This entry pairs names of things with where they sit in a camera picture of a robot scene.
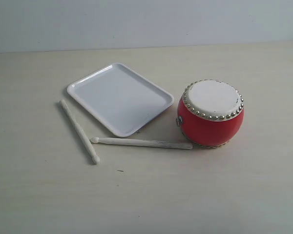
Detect white drumstick with grey marks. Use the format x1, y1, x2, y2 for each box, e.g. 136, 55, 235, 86
90, 137, 193, 150

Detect white drumstick with ribbed grip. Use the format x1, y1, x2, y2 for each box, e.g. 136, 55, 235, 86
60, 99, 100, 164

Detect small red drum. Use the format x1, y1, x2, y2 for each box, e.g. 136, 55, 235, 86
176, 79, 244, 148

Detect white rectangular plastic tray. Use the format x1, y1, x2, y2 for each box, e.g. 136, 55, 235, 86
66, 63, 174, 137

